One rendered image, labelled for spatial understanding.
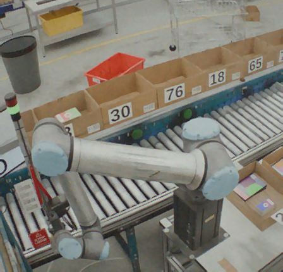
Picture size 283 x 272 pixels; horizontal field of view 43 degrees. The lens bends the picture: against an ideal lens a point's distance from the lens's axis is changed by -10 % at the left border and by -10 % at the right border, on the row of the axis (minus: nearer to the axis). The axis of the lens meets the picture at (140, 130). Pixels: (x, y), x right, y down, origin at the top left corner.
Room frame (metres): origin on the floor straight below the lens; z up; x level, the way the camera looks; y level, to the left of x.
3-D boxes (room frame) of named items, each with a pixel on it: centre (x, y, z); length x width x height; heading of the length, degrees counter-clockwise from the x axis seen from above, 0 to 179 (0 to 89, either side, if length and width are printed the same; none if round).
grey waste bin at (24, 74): (4.39, 1.44, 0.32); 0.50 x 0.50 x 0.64
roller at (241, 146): (2.06, -0.58, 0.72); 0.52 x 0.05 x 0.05; 25
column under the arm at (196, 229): (1.21, -0.24, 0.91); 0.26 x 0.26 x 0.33; 29
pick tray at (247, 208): (1.38, -0.63, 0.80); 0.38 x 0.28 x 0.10; 27
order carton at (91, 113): (2.07, 0.47, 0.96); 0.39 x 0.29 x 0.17; 115
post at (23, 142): (1.25, 0.49, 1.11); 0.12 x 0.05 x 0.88; 115
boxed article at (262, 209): (1.30, -0.64, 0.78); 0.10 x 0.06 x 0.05; 117
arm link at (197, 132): (1.19, -0.24, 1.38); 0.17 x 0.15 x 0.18; 8
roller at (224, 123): (2.09, -0.64, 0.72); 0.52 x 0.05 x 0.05; 25
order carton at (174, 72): (2.40, -0.25, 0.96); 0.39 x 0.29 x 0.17; 115
